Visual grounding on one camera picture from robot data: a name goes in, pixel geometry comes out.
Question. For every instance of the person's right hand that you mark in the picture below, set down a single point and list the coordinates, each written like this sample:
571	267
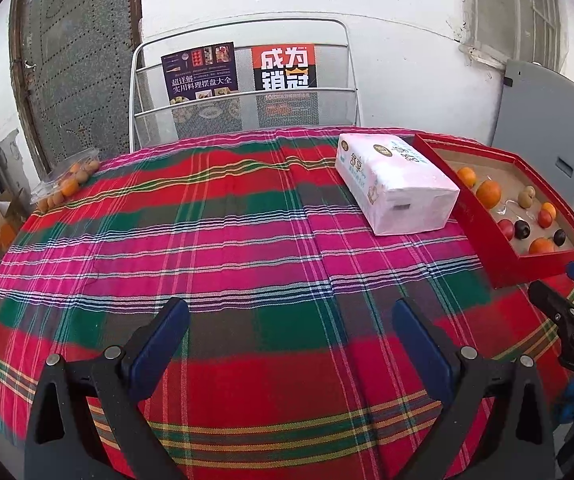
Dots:
572	400

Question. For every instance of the barred window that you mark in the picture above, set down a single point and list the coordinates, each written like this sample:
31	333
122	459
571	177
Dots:
537	10

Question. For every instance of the pile of small brown fruits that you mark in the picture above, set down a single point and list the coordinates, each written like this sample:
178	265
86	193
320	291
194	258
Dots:
49	202

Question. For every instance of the red and black book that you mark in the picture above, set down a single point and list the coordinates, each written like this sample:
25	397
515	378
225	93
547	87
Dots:
282	67

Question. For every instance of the clear plastic clamshell container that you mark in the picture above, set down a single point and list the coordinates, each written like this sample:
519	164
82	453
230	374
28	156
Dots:
57	175

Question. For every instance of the red tomato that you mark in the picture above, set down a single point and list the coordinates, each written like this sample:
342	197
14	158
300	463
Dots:
505	228
545	220

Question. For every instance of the small orange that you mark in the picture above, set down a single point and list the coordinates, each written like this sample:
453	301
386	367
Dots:
548	208

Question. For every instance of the dark cookbook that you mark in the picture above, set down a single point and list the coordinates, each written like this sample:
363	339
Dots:
199	72

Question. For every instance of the red cardboard box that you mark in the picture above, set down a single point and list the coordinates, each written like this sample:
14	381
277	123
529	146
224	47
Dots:
467	230

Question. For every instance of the orange with stem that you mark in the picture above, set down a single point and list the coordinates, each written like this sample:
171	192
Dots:
541	246

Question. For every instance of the white metal mesh rack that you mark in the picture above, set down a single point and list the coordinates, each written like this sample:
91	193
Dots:
152	130

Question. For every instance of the dark plum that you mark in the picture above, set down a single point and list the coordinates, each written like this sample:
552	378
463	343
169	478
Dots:
522	230
559	236

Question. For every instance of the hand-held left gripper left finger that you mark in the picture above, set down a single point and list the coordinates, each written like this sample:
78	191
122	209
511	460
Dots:
159	345

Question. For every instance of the studded metal door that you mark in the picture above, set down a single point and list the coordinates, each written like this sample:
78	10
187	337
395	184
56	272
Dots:
77	60

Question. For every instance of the orange in clamshell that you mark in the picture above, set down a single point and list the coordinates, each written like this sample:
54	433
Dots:
70	187

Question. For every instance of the plaid tablecloth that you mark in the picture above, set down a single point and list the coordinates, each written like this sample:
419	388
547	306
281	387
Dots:
267	260

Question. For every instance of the white tissue pack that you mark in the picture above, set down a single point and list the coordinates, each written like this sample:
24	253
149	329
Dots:
402	195

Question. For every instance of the small yellow-green fruit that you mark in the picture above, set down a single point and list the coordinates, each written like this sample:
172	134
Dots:
527	196

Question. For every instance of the grey cabinet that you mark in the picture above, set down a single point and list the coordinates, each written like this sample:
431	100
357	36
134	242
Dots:
532	125

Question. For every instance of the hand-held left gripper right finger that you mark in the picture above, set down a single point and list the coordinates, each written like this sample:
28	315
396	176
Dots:
422	347

